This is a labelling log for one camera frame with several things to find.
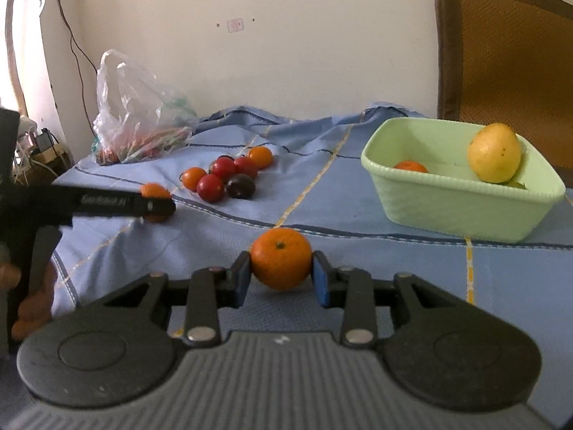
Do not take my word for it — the large orange mandarin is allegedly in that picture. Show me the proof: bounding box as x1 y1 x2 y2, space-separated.
250 227 313 291

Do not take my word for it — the person's left hand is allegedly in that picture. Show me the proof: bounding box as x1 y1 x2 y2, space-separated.
1 244 57 342

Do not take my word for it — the red cherry tomato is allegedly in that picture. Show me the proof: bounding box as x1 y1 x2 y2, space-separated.
196 174 225 203
209 156 236 182

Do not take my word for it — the blue checked tablecloth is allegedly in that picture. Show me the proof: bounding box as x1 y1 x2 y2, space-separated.
0 102 573 426

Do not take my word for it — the dark purple tomato centre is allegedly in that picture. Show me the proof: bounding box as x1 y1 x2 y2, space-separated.
225 174 256 199

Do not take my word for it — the orange mandarin behind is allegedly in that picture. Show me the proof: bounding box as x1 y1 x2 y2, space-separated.
140 182 171 223

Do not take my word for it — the red cherry tomato upper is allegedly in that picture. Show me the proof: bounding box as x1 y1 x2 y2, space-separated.
209 156 236 182

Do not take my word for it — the light green plastic basket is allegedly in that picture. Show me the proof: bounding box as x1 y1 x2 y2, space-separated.
361 118 565 244

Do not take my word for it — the orange mandarin left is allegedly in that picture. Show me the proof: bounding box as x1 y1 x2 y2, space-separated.
394 160 428 173

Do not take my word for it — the orange cherry tomato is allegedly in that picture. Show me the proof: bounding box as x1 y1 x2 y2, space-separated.
248 145 274 170

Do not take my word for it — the clear plastic bag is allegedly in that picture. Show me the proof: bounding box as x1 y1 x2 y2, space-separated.
91 49 199 166

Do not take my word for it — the brown woven chair back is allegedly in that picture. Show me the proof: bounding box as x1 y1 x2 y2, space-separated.
435 0 572 185

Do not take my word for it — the black wall cable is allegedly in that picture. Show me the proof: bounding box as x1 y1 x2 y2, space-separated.
44 0 97 138

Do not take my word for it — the pink wall sticker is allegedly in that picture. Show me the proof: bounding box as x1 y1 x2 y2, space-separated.
227 18 244 33

